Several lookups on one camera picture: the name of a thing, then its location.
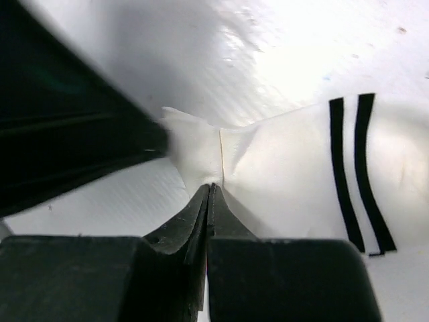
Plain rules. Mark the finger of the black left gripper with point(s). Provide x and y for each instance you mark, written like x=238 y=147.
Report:
x=62 y=125

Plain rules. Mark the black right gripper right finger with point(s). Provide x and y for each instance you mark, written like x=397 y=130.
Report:
x=252 y=279

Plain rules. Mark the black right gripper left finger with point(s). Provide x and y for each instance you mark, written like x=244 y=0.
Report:
x=157 y=277

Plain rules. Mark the white sock with black stripes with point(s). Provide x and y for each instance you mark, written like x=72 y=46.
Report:
x=353 y=168

